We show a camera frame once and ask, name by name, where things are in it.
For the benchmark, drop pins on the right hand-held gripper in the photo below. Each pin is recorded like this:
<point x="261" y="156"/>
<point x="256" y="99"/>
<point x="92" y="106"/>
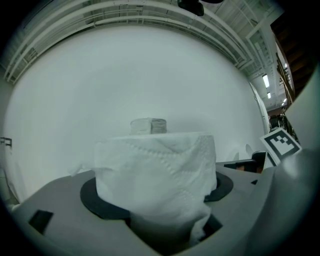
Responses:
<point x="280" y="145"/>

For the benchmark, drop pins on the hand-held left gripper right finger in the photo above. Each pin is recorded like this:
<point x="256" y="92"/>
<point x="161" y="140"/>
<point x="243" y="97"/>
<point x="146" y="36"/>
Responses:
<point x="275" y="212"/>

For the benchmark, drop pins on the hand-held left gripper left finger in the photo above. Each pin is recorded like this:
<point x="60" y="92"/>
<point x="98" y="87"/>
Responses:
<point x="112" y="240"/>

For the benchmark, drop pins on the black toilet paper holder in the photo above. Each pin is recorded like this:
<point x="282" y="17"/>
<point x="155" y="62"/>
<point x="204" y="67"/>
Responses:
<point x="96" y="201"/>

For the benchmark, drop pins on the white toilet paper roll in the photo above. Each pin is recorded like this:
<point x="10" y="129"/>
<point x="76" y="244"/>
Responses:
<point x="155" y="170"/>

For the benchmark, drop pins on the dark background furniture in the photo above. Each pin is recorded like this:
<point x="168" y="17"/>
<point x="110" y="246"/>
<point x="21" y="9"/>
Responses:
<point x="276" y="121"/>

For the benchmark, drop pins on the short ceiling light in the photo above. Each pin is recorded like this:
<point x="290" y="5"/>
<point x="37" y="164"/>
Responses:
<point x="268" y="95"/>

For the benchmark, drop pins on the long ceiling light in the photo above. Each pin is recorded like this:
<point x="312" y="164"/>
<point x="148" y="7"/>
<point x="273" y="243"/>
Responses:
<point x="265" y="81"/>

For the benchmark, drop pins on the brown wooden structure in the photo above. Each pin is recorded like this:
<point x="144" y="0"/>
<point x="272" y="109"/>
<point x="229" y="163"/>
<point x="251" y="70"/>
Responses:
<point x="290" y="50"/>

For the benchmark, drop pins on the black overhead device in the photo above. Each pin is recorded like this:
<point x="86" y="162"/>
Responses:
<point x="191" y="6"/>

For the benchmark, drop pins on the metal wall rack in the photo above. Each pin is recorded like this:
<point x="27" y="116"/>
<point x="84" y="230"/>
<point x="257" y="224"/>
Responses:
<point x="6" y="142"/>

